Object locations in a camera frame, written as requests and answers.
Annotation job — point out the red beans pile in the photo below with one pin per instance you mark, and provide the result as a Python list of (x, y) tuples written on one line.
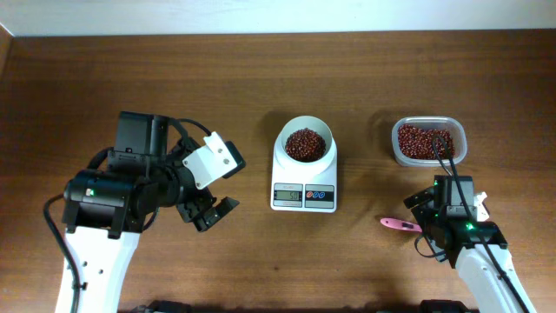
[(418, 143)]

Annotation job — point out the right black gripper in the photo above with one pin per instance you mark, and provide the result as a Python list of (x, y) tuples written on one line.
[(420, 212)]

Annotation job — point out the white digital kitchen scale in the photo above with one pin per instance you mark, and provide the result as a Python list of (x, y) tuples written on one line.
[(304, 188)]

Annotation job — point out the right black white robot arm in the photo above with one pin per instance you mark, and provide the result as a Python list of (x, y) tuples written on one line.
[(448, 214)]

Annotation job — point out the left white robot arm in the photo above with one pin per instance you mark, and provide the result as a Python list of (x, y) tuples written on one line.
[(98, 219)]

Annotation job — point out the red beans in bowl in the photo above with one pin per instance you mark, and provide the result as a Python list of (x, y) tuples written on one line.
[(305, 146)]

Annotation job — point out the white bowl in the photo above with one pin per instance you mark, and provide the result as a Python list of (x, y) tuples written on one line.
[(302, 122)]

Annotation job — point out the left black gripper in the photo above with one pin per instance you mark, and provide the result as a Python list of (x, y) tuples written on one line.
[(201, 203)]

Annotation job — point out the clear plastic bean container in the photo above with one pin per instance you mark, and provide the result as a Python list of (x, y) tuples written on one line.
[(440, 123)]

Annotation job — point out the pink measuring scoop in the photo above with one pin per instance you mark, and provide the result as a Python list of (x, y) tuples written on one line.
[(397, 224)]

